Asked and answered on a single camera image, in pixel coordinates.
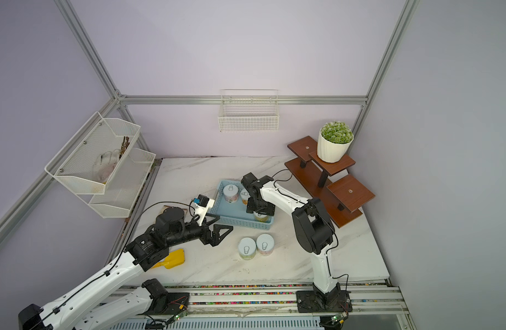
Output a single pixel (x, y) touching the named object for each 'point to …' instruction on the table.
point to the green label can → (247, 248)
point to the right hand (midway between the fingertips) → (261, 213)
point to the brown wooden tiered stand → (340, 193)
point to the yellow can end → (260, 218)
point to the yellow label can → (245, 196)
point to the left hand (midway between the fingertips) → (223, 225)
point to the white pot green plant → (333, 141)
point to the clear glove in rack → (105, 164)
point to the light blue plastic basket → (234, 214)
